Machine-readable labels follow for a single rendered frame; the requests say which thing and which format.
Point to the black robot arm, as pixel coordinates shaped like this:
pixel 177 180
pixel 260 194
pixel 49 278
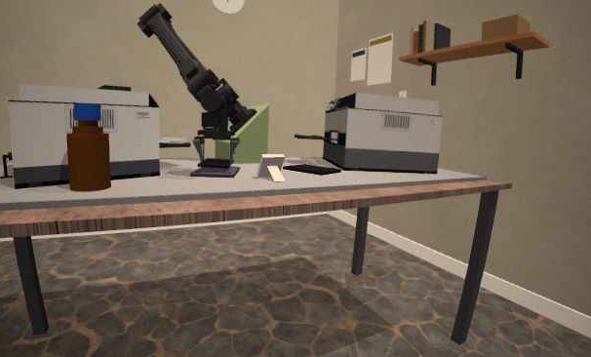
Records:
pixel 195 76

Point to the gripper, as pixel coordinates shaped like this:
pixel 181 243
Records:
pixel 222 135

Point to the white multiwell plate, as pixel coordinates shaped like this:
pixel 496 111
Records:
pixel 172 140

